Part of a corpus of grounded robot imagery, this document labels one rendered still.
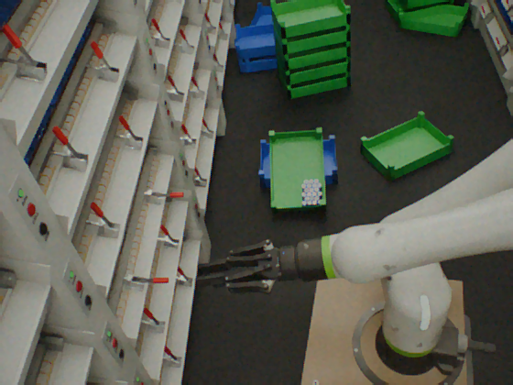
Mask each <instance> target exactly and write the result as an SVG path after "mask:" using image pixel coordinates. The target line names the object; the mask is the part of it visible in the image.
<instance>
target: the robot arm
mask: <svg viewBox="0 0 513 385"><path fill-rule="evenodd" d="M512 249H513V138H512V140H510V141H509V142H508V143H506V144H505V145H504V146H502V147H501V148H499V149H498V150H497V151H496V152H495V153H494V154H492V155H491V156H490V157H488V158H487V159H484V160H482V161H481V162H480V163H479V164H478V165H476V166H475V167H473V168H472V169H471V170H469V171H468V172H466V173H465V174H463V175H462V176H461V177H460V178H458V179H457V180H453V181H451V182H450V183H448V184H446V185H445V186H443V187H442V188H441V189H440V190H438V191H437V192H434V193H432V194H431V195H429V196H427V197H425V198H424V199H423V200H421V201H417V202H416V203H413V204H411V205H409V206H407V207H405V208H404V209H402V210H400V211H398V212H396V213H394V214H391V215H389V216H387V217H386V218H384V220H383V221H382V222H381V223H380V224H369V225H356V226H351V227H349V228H346V229H345V230H344V231H343V232H341V233H340V234H336V235H331V236H320V237H315V238H308V239H302V240H299V241H298V243H297V245H293V246H288V247H281V248H276V247H273V246H272V244H271V242H270V240H269V239H268V240H266V241H264V242H262V243H260V244H256V245H253V246H249V247H239V248H235V249H231V250H230V251H229V256H228V257H227V258H222V259H217V260H215V261H214V262H212V263H206V264H200V265H198V266H197V268H198V269H199V271H200V273H201V274H205V273H212V272H218V271H224V270H230V269H232V268H233V267H257V268H253V269H250V270H247V271H244V272H240V273H236V274H234V275H230V276H225V275H224V273H222V274H215V275H209V276H202V277H197V278H195V281H196V282H197V284H198V285H199V287H200V288H202V287H209V286H213V288H219V287H225V288H226V289H227V290H228V291H229V292H230V293H241V292H264V293H267V294H270V293H271V290H270V289H271V287H272V285H273V283H277V282H278V281H294V280H300V279H302V280H303V281H304V282H312V281H324V280H331V279H338V278H344V279H345V280H347V281H350V282H352V283H356V284H366V283H369V282H372V281H377V280H380V279H381V287H382V292H383V296H384V301H385V305H384V311H383V317H382V325H381V326H380V327H379V328H378V329H377V337H376V348H377V355H378V357H379V359H380V360H381V361H382V363H384V364H385V365H386V366H387V367H388V368H390V369H392V370H393V371H394V372H396V373H398V374H401V375H405V376H419V375H422V374H425V373H427V372H429V371H430V370H431V369H432V368H433V367H435V368H437V369H438V370H439V371H440V372H441V373H442V374H446V375H451V374H452V373H453V369H454V366H456V362H457V361H464V357H460V356H458V353H463V354H465V353H466V351H467V350H470V351H475V352H480V353H489V354H495V351H496V345H493V344H488V343H484V342H478V341H473V340H469V339H468V336H466V335H458V328H455V327H450V326H446V325H445V322H446V320H447V316H448V313H449V310H450V306H451V302H452V291H451V288H450V285H449V283H448V281H447V280H446V278H445V276H444V274H443V272H442V267H441V264H440V262H442V261H445V260H450V259H458V258H462V257H468V256H473V255H478V254H485V253H490V252H497V251H504V250H512ZM266 252H267V253H266ZM263 253H265V254H263ZM229 267H230V268H229ZM261 280H263V281H262V282H259V281H261ZM264 280H267V281H264ZM250 281H256V282H250Z"/></svg>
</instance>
